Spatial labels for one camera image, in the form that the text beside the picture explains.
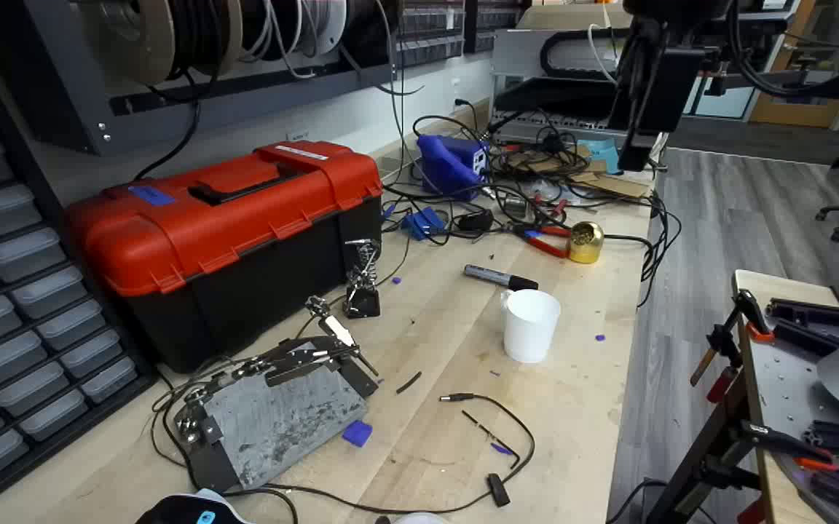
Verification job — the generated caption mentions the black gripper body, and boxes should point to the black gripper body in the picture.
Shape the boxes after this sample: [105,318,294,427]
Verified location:
[622,43,712,142]

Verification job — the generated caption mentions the black marker grey barrel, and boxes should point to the black marker grey barrel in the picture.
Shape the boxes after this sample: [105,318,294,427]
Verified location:
[465,261,542,294]

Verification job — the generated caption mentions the white mug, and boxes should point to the white mug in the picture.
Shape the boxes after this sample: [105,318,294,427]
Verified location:
[500,287,567,366]

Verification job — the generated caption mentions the brown cardboard piece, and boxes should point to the brown cardboard piece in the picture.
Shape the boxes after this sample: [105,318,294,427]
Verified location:
[575,162,653,203]

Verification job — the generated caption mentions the gold brass tip cleaner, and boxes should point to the gold brass tip cleaner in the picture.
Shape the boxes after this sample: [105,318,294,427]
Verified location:
[567,219,607,268]

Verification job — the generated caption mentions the black horizontal bar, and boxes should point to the black horizontal bar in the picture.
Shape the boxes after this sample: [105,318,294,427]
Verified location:
[706,69,839,108]

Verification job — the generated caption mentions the black power adapter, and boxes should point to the black power adapter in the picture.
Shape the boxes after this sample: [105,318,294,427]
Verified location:
[454,208,495,238]

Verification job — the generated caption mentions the black and orange bar clamp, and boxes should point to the black and orange bar clamp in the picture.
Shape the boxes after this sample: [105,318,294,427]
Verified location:
[687,287,779,390]

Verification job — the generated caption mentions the wooden side bench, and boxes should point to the wooden side bench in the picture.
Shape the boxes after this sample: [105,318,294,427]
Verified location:
[733,268,839,524]

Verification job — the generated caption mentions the small blue connector block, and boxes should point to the small blue connector block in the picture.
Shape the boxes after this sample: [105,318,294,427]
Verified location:
[403,203,450,241]

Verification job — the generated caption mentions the black helping-hand clamp stand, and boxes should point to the black helping-hand clamp stand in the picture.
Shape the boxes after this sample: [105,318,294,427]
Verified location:
[342,236,385,319]

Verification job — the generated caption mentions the thin purple-tipped probe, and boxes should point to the thin purple-tipped probe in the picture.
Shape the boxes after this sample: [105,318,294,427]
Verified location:
[457,405,521,460]

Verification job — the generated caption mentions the silver and black hand tool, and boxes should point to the silver and black hand tool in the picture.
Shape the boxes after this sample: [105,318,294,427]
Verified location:
[303,294,385,380]

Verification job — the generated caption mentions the red and black toolbox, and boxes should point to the red and black toolbox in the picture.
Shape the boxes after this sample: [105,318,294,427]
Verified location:
[68,139,385,372]

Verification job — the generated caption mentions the grey metal plate device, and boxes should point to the grey metal plate device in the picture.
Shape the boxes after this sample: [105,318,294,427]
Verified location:
[169,338,383,495]

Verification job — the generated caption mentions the black and white device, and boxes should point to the black and white device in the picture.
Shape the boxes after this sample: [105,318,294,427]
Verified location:
[134,489,245,524]

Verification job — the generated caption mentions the grey drawer parts cabinet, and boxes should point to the grey drawer parts cabinet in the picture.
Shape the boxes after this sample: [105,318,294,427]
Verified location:
[0,54,156,517]

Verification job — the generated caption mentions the black cable bundle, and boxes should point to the black cable bundle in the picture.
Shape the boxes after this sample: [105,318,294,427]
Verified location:
[634,185,687,310]

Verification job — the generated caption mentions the red-handled pliers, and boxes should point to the red-handled pliers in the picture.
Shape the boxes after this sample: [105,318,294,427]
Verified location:
[516,225,575,261]

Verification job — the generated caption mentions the black metal clamp frame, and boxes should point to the black metal clamp frame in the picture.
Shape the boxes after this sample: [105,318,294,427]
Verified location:
[648,366,838,524]

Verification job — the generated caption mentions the white wire spool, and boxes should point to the white wire spool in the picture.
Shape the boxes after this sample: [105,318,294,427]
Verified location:
[242,0,350,60]

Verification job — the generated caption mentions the black cable with plug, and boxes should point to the black cable with plug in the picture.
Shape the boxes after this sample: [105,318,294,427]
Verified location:
[242,390,540,517]

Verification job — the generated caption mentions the black hanging cable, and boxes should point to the black hanging cable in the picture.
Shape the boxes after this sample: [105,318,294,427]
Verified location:
[133,67,205,185]

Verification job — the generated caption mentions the black cable spool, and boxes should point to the black cable spool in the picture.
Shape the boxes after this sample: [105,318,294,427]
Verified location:
[167,0,249,82]

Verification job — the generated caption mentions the tan wire spool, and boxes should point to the tan wire spool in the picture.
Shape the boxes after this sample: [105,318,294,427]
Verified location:
[82,0,182,86]

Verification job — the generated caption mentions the black wire spool rack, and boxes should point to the black wire spool rack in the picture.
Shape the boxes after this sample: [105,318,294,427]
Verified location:
[0,0,532,156]

